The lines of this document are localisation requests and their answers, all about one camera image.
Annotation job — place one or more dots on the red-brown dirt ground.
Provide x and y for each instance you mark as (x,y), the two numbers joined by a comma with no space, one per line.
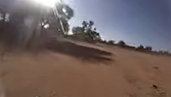
(78,80)

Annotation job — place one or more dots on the distant row of trees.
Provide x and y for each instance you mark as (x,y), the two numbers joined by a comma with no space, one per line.
(141,47)

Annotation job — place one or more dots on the large dark tree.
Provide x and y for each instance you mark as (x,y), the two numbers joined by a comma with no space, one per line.
(3,6)

